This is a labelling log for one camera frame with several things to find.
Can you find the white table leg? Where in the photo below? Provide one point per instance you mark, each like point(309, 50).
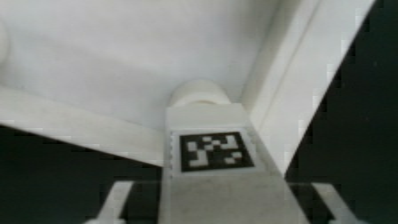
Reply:
point(222, 184)

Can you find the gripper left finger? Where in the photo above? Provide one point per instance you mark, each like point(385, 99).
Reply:
point(108, 215)

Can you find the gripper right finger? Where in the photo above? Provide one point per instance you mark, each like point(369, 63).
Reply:
point(336, 205)

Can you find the white U-shaped fence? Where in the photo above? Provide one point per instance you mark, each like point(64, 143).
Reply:
point(309, 55)

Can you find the white square tabletop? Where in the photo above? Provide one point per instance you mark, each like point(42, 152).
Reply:
point(98, 54)

